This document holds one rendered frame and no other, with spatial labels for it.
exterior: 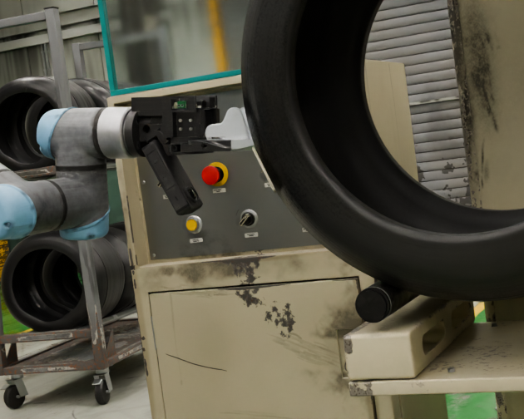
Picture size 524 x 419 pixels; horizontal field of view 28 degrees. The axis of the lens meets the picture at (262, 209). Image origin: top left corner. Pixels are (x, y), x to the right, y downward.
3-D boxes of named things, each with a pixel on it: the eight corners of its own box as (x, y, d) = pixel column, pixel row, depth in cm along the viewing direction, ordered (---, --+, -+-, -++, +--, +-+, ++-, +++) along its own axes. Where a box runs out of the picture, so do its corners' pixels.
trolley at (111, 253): (118, 354, 644) (75, 43, 634) (212, 347, 622) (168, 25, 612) (-4, 413, 519) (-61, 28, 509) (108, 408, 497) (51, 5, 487)
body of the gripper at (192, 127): (198, 95, 142) (121, 97, 147) (200, 158, 143) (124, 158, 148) (222, 95, 149) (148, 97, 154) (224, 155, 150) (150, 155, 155)
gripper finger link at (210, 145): (226, 140, 140) (168, 140, 144) (226, 151, 140) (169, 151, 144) (240, 139, 145) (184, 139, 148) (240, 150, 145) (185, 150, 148)
